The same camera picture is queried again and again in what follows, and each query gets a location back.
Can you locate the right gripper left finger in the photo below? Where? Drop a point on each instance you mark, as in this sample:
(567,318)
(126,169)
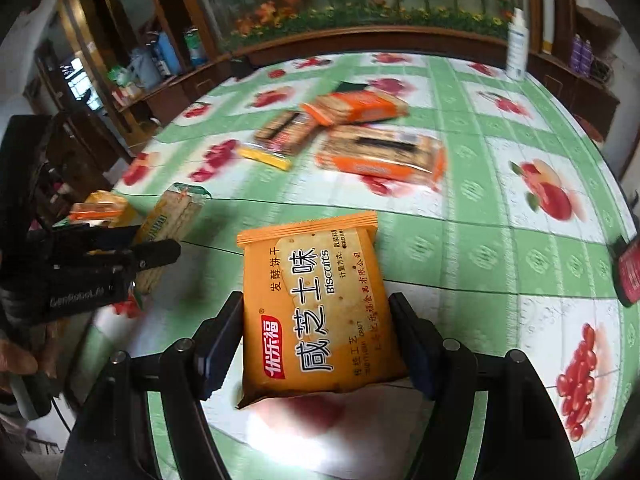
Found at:
(112,437)

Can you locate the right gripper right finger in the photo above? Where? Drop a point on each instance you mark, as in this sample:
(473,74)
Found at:
(523,437)

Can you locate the orange salty cheese biscuit pack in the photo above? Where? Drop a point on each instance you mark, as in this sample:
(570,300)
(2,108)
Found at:
(316,316)

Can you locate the large orange cracker pack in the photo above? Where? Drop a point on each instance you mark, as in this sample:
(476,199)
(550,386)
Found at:
(393,154)

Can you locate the small orange cracker pack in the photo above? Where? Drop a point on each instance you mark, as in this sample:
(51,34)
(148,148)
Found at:
(354,107)

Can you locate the yellow white foam tray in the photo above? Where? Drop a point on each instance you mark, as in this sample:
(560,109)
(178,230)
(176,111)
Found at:
(102,208)

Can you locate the person left hand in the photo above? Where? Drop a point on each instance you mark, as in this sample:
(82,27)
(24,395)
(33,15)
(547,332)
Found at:
(18,361)

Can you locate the wooden sideboard cabinet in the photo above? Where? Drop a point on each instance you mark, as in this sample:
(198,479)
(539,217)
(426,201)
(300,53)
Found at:
(158,107)

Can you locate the red black round device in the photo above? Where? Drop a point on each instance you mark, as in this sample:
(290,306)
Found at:
(626,270)

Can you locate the grey kettle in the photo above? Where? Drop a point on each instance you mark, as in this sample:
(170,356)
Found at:
(144,68)

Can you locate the blue thermos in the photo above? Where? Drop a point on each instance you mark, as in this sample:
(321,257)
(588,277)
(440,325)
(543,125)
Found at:
(166,52)

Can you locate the small black table object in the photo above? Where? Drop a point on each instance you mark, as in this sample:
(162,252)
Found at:
(241,68)

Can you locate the dark green sachet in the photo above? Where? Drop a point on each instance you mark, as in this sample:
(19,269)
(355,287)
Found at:
(347,86)

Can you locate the purple bottles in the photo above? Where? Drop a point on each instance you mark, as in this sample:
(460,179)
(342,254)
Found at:
(581,56)

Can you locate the white spray bottle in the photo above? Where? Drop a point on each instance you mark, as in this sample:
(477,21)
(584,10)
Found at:
(517,50)

